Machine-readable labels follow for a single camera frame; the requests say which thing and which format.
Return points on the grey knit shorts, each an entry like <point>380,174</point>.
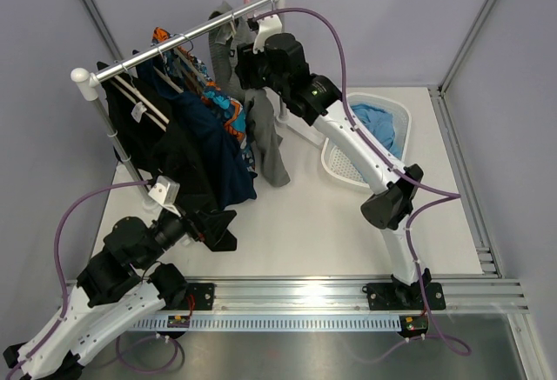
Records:
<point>224,43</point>

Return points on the white slotted cable duct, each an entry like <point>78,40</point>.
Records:
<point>268,323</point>

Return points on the white perforated basket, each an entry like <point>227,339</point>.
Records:
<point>347,158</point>

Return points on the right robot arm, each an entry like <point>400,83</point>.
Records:
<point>280,65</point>

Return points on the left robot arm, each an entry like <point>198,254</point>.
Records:
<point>120,285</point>

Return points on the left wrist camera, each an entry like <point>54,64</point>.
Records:
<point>164,193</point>

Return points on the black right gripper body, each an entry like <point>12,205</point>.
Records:
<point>254,72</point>

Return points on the patterned navy orange shorts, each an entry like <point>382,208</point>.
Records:
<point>227,109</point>

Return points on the black garment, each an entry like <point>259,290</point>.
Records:
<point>174,153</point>

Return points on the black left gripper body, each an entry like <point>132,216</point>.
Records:
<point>195,230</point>

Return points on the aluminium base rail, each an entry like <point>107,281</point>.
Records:
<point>348,295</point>

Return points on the silver clothes rack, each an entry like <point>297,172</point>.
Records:
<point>88,82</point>

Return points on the wooden hanger with black garment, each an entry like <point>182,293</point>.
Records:
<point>133,108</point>

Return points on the light blue shorts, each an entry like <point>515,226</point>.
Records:
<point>380,123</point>

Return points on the wooden hanger with patterned shorts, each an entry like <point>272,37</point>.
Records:
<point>185,70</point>

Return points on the navy blue garment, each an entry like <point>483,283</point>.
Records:
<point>226,169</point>

